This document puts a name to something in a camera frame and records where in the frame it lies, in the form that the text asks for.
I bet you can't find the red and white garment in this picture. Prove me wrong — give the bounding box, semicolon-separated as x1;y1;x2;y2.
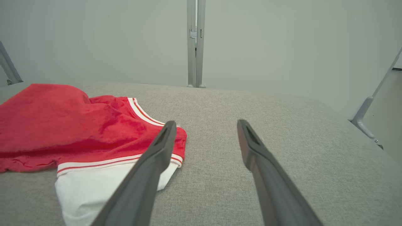
0;83;187;226

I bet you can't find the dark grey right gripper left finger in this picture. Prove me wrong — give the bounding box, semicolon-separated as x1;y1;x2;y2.
90;120;177;226

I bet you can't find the grey partition post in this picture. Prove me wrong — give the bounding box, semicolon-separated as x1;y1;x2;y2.
195;0;206;88
187;0;197;88

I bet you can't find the grey partition foot strut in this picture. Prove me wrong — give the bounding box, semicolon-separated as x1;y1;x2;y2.
0;41;23;86
350;47;402;150

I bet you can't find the white partition panel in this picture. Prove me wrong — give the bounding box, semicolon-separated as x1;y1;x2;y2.
204;0;402;121
0;0;189;87

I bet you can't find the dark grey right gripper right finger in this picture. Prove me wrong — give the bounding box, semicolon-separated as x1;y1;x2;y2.
237;119;324;226

